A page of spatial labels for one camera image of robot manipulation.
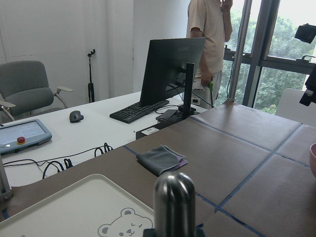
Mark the person in beige shirt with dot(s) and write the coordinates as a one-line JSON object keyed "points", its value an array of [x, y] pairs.
{"points": [[209, 19]]}

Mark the black computer mouse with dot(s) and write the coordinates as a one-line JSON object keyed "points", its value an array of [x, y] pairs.
{"points": [[75, 116]]}

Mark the aluminium frame post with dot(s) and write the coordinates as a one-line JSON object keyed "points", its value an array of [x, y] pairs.
{"points": [[6, 192]]}

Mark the grey office chair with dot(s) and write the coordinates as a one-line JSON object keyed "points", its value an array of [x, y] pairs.
{"points": [[24, 88]]}

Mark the steel muddler rod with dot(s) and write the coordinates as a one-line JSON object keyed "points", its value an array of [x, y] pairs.
{"points": [[174, 205]]}

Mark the blue teach pendant tablet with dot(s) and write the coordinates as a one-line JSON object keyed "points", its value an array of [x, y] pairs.
{"points": [[22, 135]]}

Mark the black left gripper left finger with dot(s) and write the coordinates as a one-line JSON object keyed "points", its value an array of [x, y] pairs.
{"points": [[149, 233]]}

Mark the black keyboard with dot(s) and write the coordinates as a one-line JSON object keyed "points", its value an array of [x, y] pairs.
{"points": [[135, 111]]}

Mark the black tripod stand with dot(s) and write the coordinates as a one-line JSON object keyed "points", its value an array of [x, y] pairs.
{"points": [[91, 95]]}

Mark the grey purple folded cloth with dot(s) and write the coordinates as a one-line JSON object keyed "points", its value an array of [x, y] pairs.
{"points": [[161, 159]]}

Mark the cream bear serving tray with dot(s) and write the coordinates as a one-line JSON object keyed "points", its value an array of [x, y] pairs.
{"points": [[91, 207]]}

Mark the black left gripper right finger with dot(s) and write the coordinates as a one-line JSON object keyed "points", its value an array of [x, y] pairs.
{"points": [[199, 233]]}

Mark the black computer monitor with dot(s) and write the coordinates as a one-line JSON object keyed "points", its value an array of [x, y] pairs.
{"points": [[170, 70]]}

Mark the pink bowl of ice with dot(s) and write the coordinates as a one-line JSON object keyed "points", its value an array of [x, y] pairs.
{"points": [[312, 159]]}

